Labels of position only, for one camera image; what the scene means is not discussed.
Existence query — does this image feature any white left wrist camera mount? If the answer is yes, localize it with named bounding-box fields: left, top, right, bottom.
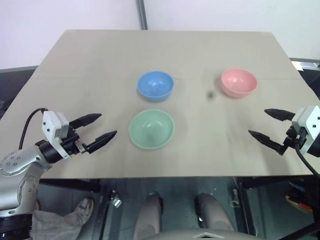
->
left=41, top=110, right=71, bottom=161

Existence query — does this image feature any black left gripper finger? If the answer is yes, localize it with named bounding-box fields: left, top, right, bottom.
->
left=68, top=113, right=103, bottom=130
left=85, top=130, right=118, bottom=154

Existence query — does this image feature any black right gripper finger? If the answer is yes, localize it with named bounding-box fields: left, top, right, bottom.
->
left=264, top=108, right=297, bottom=122
left=247, top=130, right=289, bottom=156

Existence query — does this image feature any blue bowl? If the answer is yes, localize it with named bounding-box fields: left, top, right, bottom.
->
left=136, top=70, right=175, bottom=103

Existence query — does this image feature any grey robot leg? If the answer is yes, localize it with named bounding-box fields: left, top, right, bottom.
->
left=194, top=192, right=236, bottom=240
left=133, top=191, right=165, bottom=240

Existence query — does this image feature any red and yellow object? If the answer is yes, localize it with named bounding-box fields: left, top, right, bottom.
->
left=284, top=193, right=313, bottom=211

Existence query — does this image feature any silver table clamp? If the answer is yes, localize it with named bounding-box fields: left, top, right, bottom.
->
left=231, top=189, right=240, bottom=207
left=109, top=189, right=122, bottom=208

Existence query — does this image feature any grey robot right leg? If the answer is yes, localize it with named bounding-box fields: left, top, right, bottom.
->
left=194, top=192, right=236, bottom=240

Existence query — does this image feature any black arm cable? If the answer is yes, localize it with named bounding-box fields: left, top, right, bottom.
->
left=18, top=107, right=50, bottom=152
left=294, top=139, right=320, bottom=175

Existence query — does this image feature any grey robot left leg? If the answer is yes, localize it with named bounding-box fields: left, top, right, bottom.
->
left=133, top=191, right=165, bottom=240

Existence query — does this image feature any grey trouser leg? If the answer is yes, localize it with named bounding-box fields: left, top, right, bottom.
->
left=32, top=208, right=85, bottom=240

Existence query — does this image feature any white sneaker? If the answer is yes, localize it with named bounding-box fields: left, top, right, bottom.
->
left=72, top=196, right=95, bottom=226

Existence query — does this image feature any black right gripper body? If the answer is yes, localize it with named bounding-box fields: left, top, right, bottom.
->
left=282, top=125, right=308, bottom=151

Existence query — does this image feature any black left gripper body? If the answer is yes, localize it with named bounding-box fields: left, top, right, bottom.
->
left=59, top=126, right=89, bottom=156

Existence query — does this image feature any green bowl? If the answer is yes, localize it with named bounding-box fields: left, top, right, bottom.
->
left=128, top=108, right=176, bottom=150

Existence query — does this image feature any black side table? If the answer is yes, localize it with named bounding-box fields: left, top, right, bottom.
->
left=0, top=65, right=40, bottom=121

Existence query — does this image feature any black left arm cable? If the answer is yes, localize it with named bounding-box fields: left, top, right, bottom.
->
left=18, top=107, right=50, bottom=152

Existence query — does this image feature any pink red bowl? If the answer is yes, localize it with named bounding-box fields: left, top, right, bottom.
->
left=220, top=68, right=259, bottom=99

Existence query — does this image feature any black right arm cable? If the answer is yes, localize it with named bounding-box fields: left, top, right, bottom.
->
left=294, top=139, right=320, bottom=175

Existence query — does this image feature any grey metal post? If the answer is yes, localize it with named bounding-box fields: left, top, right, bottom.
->
left=135, top=0, right=149, bottom=30

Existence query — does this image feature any grey robot torso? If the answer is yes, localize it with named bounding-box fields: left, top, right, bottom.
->
left=149, top=231, right=253, bottom=240

